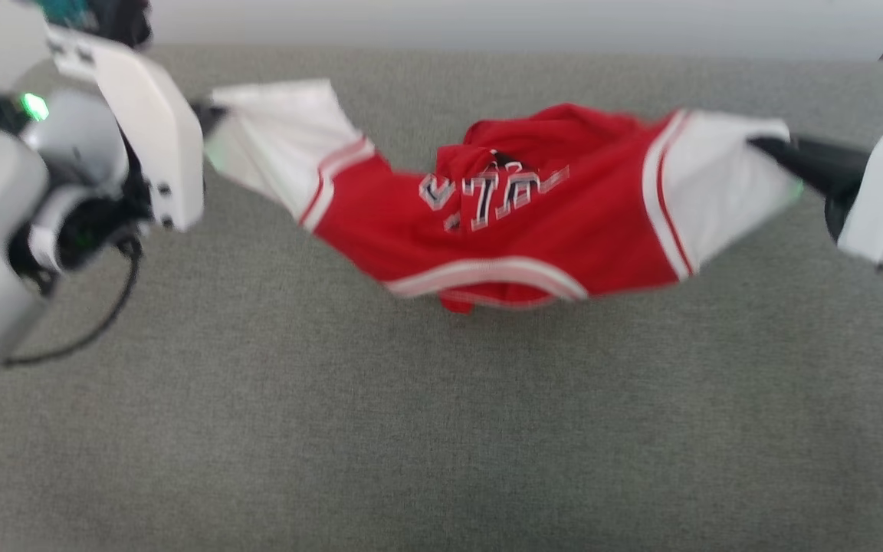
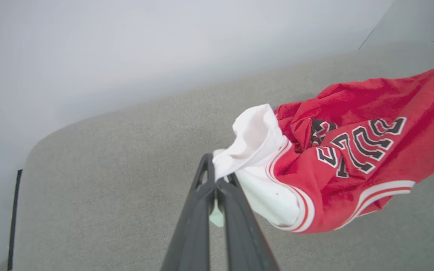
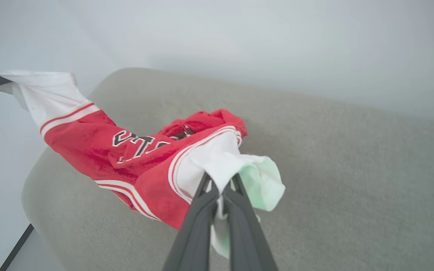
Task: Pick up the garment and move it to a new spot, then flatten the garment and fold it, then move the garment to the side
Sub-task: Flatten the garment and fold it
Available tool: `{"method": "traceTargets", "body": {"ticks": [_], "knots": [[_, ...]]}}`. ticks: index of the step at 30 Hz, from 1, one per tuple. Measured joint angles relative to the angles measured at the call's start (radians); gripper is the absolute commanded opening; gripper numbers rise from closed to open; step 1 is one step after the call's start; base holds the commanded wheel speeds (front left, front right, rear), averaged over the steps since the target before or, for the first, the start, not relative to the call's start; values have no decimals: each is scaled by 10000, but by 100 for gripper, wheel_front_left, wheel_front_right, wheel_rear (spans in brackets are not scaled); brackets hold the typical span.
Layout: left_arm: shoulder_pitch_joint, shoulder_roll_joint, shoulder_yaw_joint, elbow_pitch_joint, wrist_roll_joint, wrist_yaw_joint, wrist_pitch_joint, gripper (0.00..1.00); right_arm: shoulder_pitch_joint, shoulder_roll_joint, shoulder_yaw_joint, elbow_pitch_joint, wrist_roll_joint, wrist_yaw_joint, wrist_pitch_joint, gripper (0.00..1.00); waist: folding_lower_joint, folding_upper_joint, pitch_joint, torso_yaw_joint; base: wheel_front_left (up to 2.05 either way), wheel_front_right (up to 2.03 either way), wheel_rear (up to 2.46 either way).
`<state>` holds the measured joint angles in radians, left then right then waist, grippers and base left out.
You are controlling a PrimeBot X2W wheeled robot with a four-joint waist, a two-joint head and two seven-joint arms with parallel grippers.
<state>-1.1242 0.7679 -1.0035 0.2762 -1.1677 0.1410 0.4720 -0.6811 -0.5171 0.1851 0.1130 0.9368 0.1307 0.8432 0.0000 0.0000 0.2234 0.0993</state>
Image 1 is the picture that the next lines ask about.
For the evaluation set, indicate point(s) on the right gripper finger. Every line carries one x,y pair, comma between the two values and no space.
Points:
817,150
828,178

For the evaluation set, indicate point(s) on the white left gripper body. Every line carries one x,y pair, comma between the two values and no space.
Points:
154,130

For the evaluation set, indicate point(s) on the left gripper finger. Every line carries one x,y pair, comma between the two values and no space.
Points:
209,117

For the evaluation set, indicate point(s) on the red and white basketball jersey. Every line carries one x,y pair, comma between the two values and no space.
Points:
518,222

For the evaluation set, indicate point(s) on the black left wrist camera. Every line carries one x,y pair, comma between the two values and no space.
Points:
123,19

